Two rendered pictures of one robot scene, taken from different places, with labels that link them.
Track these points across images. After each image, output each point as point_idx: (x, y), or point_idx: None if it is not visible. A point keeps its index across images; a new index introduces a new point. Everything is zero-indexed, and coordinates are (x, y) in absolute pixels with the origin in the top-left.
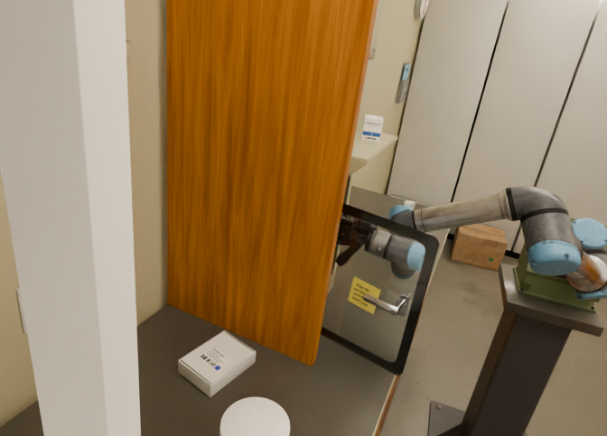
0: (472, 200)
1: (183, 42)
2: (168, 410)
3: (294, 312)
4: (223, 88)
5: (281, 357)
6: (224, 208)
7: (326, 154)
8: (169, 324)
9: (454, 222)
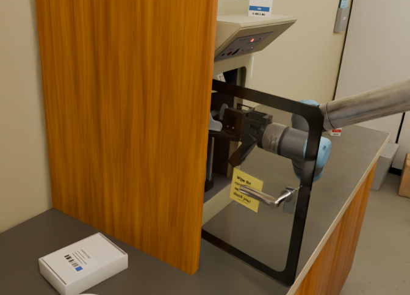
0: (386, 87)
1: None
2: None
3: (169, 211)
4: None
5: (158, 264)
6: (93, 93)
7: (187, 13)
8: (47, 226)
9: (365, 113)
